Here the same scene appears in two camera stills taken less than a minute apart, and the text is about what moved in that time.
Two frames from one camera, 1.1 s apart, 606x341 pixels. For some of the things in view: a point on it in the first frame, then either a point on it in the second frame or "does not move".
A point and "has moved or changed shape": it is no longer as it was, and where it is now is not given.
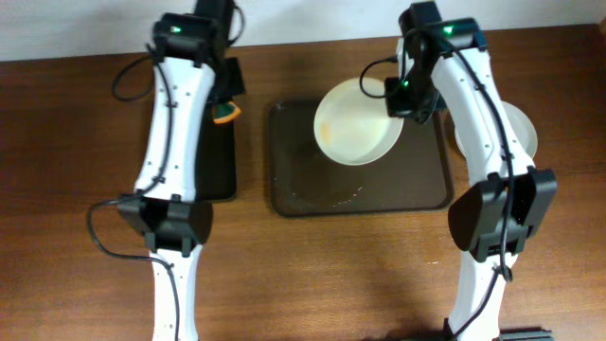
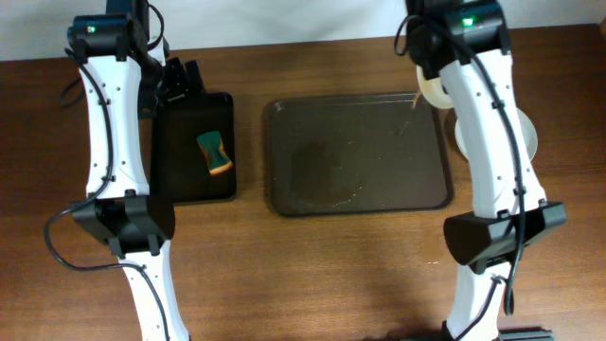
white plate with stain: (521, 121) does not move
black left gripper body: (232, 80) → (177, 80)
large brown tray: (306, 181) does not move
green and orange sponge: (224, 112) → (216, 158)
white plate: (352, 125) has moved or changed shape
